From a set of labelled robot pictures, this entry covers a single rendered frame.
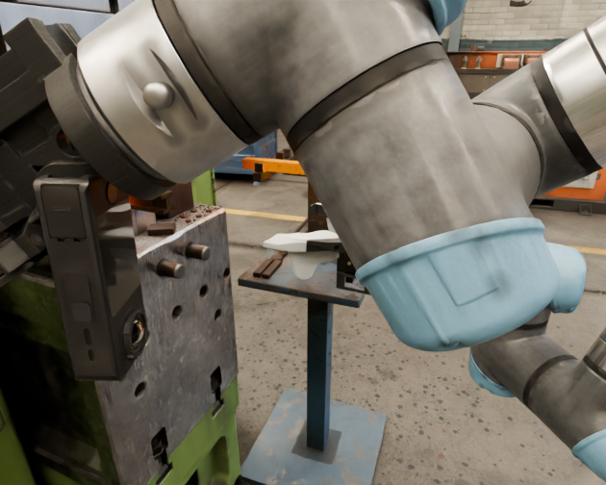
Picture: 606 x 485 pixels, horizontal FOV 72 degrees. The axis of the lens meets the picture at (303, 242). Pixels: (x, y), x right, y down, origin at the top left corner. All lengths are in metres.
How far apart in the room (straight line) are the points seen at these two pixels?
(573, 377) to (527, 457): 1.22
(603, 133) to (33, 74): 0.27
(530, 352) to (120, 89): 0.47
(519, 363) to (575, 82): 0.34
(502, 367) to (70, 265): 0.45
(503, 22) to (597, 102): 7.81
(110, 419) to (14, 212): 0.59
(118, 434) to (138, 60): 0.71
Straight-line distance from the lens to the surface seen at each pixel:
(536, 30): 8.13
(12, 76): 0.24
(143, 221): 0.81
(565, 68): 0.27
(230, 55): 0.17
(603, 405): 0.49
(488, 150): 0.17
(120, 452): 0.85
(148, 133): 0.18
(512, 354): 0.54
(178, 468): 1.04
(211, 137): 0.18
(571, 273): 0.51
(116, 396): 0.78
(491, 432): 1.75
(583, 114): 0.26
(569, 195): 4.28
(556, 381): 0.51
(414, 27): 0.17
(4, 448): 0.96
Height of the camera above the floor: 1.20
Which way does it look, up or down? 24 degrees down
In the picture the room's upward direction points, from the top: straight up
